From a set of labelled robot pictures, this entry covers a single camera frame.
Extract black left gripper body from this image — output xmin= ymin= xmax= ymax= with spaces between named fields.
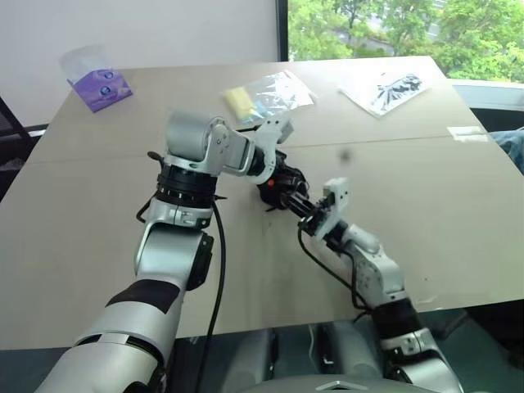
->
xmin=268 ymin=151 xmax=299 ymax=188

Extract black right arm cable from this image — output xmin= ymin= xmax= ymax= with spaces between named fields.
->
xmin=296 ymin=227 xmax=369 ymax=314

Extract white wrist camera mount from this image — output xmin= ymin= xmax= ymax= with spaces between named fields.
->
xmin=314 ymin=177 xmax=352 ymax=247
xmin=250 ymin=115 xmax=296 ymax=186

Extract clear tape strip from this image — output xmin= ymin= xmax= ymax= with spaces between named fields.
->
xmin=446 ymin=125 xmax=490 ymax=143

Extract blue jeans leg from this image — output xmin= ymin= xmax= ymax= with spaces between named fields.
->
xmin=490 ymin=127 xmax=524 ymax=175

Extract black drawstring pouch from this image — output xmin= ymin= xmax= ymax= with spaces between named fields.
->
xmin=256 ymin=182 xmax=291 ymax=214

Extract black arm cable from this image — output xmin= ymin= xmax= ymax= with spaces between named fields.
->
xmin=203 ymin=192 xmax=227 ymax=341
xmin=296 ymin=227 xmax=369 ymax=314

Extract clear bag with black print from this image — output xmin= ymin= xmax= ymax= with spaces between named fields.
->
xmin=337 ymin=72 xmax=431 ymax=120

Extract black window frame post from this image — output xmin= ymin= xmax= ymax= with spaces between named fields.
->
xmin=274 ymin=0 xmax=290 ymax=63

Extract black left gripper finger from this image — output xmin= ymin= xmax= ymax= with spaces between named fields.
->
xmin=273 ymin=178 xmax=300 ymax=200
xmin=288 ymin=165 xmax=310 ymax=192

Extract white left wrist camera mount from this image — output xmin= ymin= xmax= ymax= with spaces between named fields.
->
xmin=250 ymin=115 xmax=296 ymax=186

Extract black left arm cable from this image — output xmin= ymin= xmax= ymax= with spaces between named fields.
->
xmin=203 ymin=192 xmax=227 ymax=341

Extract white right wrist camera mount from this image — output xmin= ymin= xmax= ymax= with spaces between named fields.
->
xmin=314 ymin=177 xmax=352 ymax=247

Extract purple tissue box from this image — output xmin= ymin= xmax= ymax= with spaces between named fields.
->
xmin=60 ymin=44 xmax=134 ymax=114

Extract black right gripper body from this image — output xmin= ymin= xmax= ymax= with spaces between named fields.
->
xmin=300 ymin=196 xmax=333 ymax=237

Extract clear bag with yellow item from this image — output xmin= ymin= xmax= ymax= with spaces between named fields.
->
xmin=220 ymin=70 xmax=318 ymax=124

